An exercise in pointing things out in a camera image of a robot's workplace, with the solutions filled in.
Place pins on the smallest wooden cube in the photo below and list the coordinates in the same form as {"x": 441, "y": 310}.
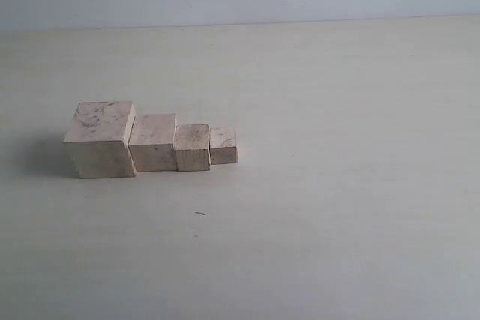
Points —
{"x": 223, "y": 145}

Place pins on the third largest wooden cube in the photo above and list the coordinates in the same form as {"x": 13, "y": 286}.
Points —
{"x": 191, "y": 147}

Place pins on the second largest wooden cube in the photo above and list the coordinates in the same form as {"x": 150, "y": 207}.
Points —
{"x": 151, "y": 142}

